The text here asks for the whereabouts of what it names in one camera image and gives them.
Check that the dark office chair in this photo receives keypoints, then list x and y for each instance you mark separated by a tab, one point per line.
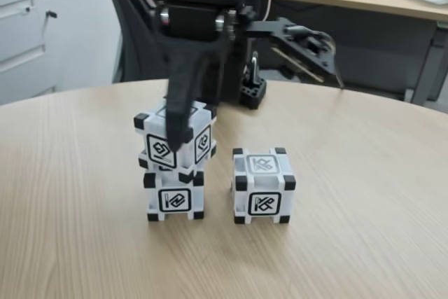
133	33

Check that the white cube layered print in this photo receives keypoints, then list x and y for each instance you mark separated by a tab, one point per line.
203	127

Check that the white cube crossed print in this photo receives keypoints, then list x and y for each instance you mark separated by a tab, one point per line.
264	204

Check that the white cube zigzag print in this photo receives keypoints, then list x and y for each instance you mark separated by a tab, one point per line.
175	201

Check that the white drawer cabinet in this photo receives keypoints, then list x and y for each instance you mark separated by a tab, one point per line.
70	50

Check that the black cabinet key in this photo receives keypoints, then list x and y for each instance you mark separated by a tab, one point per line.
51	14

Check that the wooden office desk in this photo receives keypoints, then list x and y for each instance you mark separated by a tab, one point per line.
350	1

